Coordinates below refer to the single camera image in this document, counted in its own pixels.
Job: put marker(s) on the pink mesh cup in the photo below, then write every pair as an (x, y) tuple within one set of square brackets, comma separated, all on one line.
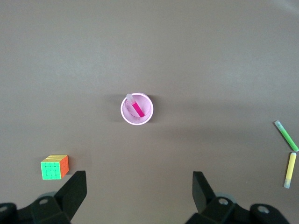
[(147, 114)]

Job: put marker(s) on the yellow marker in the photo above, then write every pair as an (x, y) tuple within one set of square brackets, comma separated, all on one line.
[(291, 166)]

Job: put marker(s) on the green marker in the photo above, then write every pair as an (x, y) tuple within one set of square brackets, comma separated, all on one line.
[(288, 137)]

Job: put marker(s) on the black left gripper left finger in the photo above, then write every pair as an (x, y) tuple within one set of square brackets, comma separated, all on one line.
[(70, 198)]

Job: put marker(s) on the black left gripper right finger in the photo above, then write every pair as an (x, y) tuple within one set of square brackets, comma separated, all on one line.
[(205, 198)]

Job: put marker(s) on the colourful puzzle cube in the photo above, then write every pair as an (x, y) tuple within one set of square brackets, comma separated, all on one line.
[(51, 171)]

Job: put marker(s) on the pink marker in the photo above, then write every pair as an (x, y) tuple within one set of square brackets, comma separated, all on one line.
[(137, 109)]

